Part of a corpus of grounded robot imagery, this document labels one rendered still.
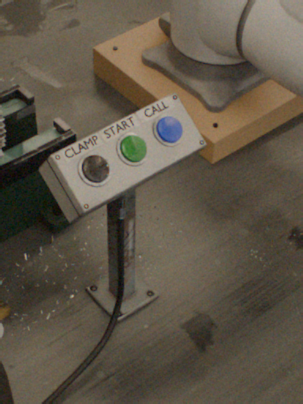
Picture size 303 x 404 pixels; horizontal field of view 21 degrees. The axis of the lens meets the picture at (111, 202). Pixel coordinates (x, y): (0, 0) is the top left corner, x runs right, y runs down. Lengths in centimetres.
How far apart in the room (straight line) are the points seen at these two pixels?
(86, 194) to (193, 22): 47
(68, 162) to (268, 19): 41
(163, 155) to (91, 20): 72
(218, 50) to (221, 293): 37
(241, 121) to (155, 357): 42
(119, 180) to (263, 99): 50
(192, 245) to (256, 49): 28
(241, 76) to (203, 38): 10
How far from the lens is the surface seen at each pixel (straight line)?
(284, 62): 111
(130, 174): 84
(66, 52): 146
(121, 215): 90
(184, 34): 125
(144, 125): 87
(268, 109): 128
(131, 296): 104
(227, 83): 127
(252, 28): 114
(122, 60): 135
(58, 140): 108
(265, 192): 120
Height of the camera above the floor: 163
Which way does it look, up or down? 45 degrees down
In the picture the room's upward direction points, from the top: 1 degrees counter-clockwise
